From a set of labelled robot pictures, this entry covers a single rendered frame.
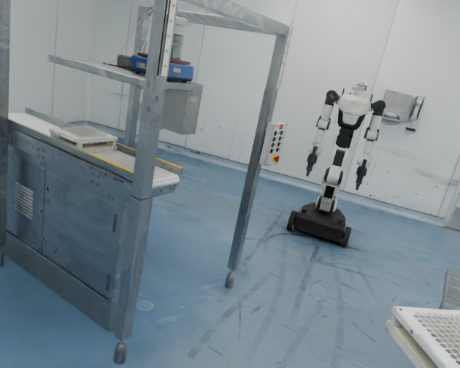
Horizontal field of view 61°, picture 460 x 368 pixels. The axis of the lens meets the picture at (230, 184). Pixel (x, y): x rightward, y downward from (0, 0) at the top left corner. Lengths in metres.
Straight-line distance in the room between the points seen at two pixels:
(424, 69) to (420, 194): 1.52
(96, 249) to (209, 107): 3.90
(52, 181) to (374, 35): 4.14
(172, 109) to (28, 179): 1.05
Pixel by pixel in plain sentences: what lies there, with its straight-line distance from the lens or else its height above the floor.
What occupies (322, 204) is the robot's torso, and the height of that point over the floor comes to 0.29.
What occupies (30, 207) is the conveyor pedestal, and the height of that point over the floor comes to 0.44.
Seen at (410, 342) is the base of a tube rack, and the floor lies 0.89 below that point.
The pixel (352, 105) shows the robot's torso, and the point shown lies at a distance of 3.78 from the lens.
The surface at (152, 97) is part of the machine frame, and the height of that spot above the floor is 1.27.
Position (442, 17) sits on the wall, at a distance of 5.41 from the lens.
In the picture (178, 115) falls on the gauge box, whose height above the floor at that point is 1.18.
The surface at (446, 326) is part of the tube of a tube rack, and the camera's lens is 1.16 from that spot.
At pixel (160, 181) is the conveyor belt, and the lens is 1.83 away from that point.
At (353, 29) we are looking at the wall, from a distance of 5.35.
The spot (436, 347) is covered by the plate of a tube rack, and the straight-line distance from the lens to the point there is 1.08.
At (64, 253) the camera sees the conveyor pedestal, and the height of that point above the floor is 0.29.
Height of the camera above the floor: 1.47
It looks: 17 degrees down
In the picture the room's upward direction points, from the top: 11 degrees clockwise
